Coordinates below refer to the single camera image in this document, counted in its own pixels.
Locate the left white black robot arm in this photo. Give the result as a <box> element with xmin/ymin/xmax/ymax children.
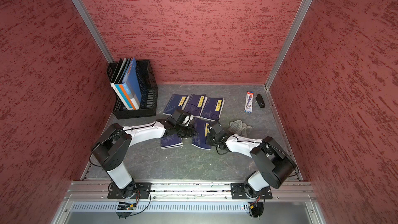
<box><xmin>91</xmin><ymin>119</ymin><xmax>197</xmax><ymax>199</ymax></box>

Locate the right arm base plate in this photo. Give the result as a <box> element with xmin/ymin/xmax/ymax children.
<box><xmin>230</xmin><ymin>183</ymin><xmax>273</xmax><ymax>200</ymax></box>

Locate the aluminium rail frame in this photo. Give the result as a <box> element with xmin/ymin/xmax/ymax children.
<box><xmin>52</xmin><ymin>180</ymin><xmax>325</xmax><ymax>224</ymax></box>

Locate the purple book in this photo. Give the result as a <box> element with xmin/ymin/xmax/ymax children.
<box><xmin>183</xmin><ymin>94</ymin><xmax>207</xmax><ymax>117</ymax></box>
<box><xmin>200</xmin><ymin>97</ymin><xmax>224</xmax><ymax>121</ymax></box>
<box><xmin>192</xmin><ymin>118</ymin><xmax>211</xmax><ymax>150</ymax></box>
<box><xmin>161</xmin><ymin>134</ymin><xmax>183</xmax><ymax>149</ymax></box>

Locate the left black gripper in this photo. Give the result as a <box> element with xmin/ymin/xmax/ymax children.
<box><xmin>175</xmin><ymin>123</ymin><xmax>200</xmax><ymax>138</ymax></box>

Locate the white teal upright book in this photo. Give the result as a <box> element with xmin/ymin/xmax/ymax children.
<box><xmin>110</xmin><ymin>57</ymin><xmax>134</xmax><ymax>111</ymax></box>

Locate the black mesh file basket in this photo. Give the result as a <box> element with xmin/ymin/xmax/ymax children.
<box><xmin>107</xmin><ymin>59</ymin><xmax>158</xmax><ymax>119</ymax></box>

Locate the slotted cable duct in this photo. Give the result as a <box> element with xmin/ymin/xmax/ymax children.
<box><xmin>70</xmin><ymin>201</ymin><xmax>250</xmax><ymax>213</ymax></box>

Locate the blue orange upright folder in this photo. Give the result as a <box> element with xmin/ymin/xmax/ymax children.
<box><xmin>121</xmin><ymin>58</ymin><xmax>142</xmax><ymax>110</ymax></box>

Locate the white blue pen box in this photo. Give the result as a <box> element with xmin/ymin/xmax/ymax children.
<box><xmin>244</xmin><ymin>92</ymin><xmax>254</xmax><ymax>113</ymax></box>

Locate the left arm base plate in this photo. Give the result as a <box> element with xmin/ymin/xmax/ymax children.
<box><xmin>107</xmin><ymin>182</ymin><xmax>152</xmax><ymax>199</ymax></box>

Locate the grey fluffy cleaning cloth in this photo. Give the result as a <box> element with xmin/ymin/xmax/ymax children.
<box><xmin>228</xmin><ymin>120</ymin><xmax>252</xmax><ymax>138</ymax></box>

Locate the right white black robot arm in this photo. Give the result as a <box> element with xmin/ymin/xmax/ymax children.
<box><xmin>206</xmin><ymin>121</ymin><xmax>297</xmax><ymax>199</ymax></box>

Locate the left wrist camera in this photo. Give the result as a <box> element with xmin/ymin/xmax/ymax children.
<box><xmin>171</xmin><ymin>109</ymin><xmax>194</xmax><ymax>127</ymax></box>

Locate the blue book back left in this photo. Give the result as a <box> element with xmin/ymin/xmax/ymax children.
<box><xmin>163</xmin><ymin>94</ymin><xmax>189</xmax><ymax>116</ymax></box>

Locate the small black device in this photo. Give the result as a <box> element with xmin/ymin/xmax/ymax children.
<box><xmin>256</xmin><ymin>94</ymin><xmax>265</xmax><ymax>108</ymax></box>

